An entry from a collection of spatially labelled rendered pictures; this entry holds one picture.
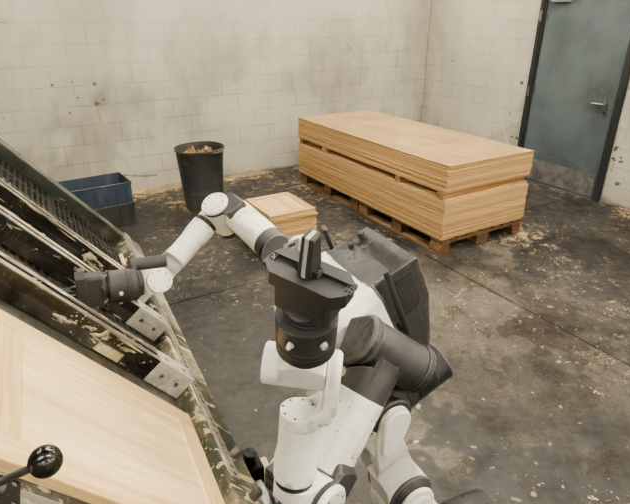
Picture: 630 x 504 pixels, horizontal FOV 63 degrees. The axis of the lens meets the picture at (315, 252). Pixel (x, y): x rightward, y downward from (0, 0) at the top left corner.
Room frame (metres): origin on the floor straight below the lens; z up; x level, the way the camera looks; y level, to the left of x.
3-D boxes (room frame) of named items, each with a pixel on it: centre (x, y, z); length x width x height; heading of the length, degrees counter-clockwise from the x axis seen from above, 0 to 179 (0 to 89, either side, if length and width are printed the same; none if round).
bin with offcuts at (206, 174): (5.20, 1.18, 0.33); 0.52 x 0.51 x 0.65; 31
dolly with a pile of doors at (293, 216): (4.19, 0.35, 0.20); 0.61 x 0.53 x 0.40; 31
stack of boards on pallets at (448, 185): (5.27, -0.87, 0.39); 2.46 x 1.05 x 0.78; 31
